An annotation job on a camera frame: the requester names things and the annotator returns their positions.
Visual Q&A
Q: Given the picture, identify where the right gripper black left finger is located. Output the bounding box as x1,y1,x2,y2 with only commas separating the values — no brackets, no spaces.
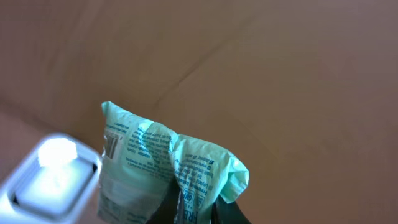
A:
146,179,185,224

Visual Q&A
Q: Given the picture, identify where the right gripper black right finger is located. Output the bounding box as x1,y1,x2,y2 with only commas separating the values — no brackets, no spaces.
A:
211,196,251,224

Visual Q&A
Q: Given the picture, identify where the light blue snack packet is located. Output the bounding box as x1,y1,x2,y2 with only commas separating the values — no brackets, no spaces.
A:
98,101,249,223

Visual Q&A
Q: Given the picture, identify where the white barcode scanner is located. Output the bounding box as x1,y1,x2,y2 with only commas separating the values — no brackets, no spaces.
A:
1,133,102,223

